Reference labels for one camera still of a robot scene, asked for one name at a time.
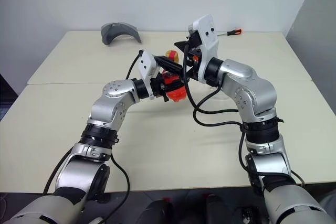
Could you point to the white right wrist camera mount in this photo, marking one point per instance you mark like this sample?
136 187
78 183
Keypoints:
208 43

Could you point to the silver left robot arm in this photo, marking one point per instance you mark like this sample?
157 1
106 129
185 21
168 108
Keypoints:
110 108

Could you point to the dark rounded shape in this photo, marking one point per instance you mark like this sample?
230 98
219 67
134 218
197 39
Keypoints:
160 212

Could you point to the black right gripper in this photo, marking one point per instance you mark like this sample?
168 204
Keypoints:
194 66

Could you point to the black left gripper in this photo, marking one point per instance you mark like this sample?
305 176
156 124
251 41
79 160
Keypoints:
158 87

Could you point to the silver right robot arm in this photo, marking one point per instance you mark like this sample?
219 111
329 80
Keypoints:
252 90

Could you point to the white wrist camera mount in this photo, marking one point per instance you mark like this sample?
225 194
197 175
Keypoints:
208 43
147 66

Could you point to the grey cap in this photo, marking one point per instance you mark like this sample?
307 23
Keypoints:
119 31

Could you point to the plastic bottle with orange drink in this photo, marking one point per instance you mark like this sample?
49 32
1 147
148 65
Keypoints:
176 95

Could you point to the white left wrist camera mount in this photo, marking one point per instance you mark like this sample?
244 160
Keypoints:
147 66

